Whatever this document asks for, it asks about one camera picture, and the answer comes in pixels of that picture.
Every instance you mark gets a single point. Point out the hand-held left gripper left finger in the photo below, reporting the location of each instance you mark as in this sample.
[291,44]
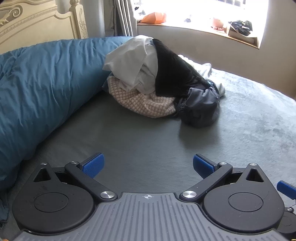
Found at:
[92,165]

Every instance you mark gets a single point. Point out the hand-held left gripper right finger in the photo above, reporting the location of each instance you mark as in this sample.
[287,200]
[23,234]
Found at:
[203,165]

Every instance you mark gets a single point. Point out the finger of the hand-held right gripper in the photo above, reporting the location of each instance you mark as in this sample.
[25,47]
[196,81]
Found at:
[286,188]

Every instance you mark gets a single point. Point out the dark grey shorts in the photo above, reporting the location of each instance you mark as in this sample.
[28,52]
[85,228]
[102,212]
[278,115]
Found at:
[198,109]

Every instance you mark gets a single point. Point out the grey bed blanket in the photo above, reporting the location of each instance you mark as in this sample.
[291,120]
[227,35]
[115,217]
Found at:
[150,139]

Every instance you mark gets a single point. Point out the blue garment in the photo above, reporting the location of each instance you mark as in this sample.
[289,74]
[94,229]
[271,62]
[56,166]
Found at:
[211,84]

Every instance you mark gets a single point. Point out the blue duvet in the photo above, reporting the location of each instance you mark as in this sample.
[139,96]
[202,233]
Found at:
[46,92]

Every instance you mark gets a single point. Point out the white crumpled cloth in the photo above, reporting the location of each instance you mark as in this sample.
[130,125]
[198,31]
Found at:
[205,69]

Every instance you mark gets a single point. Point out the black garment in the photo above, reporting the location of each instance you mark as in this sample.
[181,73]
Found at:
[173,74]

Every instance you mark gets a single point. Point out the cardboard box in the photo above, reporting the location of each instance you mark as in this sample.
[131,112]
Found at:
[245,38]

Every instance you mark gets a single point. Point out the terracotta flower pot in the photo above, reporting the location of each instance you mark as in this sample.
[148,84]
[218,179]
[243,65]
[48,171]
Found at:
[217,23]

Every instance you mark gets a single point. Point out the dark plastic bag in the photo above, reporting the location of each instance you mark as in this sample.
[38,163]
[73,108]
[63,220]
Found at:
[240,26]

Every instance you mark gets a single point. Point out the grey curtain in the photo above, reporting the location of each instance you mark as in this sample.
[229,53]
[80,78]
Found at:
[120,18]

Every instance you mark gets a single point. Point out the cream carved headboard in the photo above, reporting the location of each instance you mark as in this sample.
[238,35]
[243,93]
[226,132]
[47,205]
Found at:
[34,25]

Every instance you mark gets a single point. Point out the orange bag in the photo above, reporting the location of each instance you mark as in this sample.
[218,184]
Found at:
[155,18]

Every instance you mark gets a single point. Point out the window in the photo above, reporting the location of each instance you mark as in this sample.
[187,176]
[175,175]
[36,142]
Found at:
[208,9]

